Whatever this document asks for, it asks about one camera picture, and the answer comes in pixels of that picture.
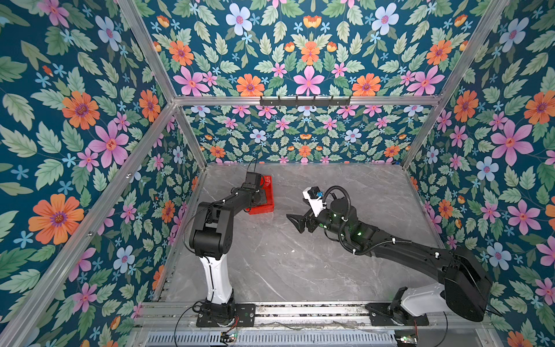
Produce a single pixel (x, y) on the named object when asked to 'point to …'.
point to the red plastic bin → (267, 183)
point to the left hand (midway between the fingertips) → (262, 194)
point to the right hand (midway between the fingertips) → (301, 201)
